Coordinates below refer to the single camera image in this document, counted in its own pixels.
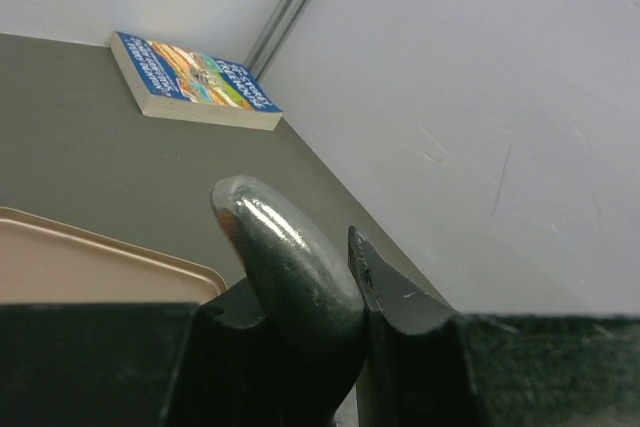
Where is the beige tin lid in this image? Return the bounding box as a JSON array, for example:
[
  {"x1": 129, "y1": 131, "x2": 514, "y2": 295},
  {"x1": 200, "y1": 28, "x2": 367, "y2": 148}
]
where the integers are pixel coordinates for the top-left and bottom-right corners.
[{"x1": 1, "y1": 207, "x2": 227, "y2": 304}]

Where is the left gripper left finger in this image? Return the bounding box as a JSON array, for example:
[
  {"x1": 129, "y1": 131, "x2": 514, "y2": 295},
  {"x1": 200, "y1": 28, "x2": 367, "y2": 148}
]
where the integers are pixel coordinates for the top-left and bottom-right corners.
[{"x1": 211, "y1": 175, "x2": 365, "y2": 426}]

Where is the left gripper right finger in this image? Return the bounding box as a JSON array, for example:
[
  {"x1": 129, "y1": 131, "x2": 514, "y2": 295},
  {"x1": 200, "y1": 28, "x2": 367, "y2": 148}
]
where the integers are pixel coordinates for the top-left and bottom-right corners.
[{"x1": 348, "y1": 227, "x2": 468, "y2": 426}]

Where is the colourful paperback book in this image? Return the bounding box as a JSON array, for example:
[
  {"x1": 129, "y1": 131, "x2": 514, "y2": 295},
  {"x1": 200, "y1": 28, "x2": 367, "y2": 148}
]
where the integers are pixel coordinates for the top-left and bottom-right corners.
[{"x1": 110, "y1": 31, "x2": 282, "y2": 131}]

